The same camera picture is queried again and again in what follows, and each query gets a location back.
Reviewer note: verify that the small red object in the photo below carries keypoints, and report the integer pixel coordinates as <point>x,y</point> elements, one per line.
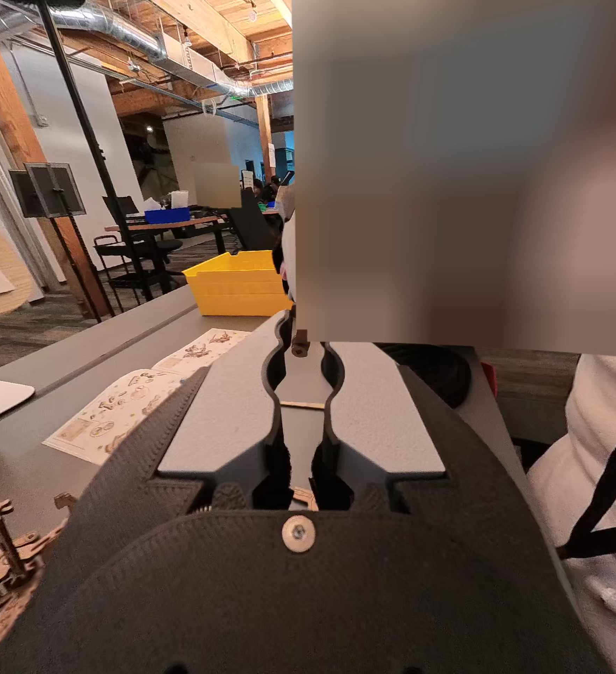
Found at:
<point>489,376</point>

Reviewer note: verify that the wooden model assembly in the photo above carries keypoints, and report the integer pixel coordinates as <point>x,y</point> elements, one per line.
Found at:
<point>7,579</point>

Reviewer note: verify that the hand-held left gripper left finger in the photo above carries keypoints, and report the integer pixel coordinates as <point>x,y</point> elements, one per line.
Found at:
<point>223,421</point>

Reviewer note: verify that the open instruction booklet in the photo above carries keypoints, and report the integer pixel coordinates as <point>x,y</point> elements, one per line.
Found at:
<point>129,400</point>

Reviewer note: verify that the wooden post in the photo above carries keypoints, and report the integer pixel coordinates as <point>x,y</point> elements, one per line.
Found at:
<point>2,105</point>

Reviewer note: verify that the black metal pole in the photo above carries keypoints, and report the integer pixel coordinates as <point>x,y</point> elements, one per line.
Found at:
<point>75,84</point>

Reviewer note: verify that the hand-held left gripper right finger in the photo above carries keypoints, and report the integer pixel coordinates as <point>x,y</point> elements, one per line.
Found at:
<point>381,421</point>

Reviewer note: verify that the blue plastic bin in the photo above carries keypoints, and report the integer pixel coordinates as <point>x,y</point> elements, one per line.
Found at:
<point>166,216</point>

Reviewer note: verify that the thin wooden stick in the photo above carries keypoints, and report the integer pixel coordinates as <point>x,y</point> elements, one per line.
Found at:
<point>302,405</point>

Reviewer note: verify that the small wooden key-shaped part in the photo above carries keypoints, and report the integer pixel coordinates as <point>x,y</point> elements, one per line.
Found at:
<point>301,346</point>

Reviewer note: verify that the black framed panels on stand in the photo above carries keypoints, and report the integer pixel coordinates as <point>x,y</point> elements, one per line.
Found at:
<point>55,189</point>

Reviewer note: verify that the yellow plastic bin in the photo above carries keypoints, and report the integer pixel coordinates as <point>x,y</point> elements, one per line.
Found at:
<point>239,289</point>

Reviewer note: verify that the wooden sheet with large cut-outs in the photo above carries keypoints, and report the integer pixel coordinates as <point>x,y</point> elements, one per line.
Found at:
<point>304,497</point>

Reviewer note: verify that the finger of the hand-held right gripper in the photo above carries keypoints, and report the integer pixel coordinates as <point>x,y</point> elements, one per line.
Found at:
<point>289,247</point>

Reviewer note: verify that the brown office desk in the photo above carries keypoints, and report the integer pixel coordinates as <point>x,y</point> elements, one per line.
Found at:
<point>171,225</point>

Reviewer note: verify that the light wooden board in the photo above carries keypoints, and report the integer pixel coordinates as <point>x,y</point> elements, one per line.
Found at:
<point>18,263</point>

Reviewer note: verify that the black office chair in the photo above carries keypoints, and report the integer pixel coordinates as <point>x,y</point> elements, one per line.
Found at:
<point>160,245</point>

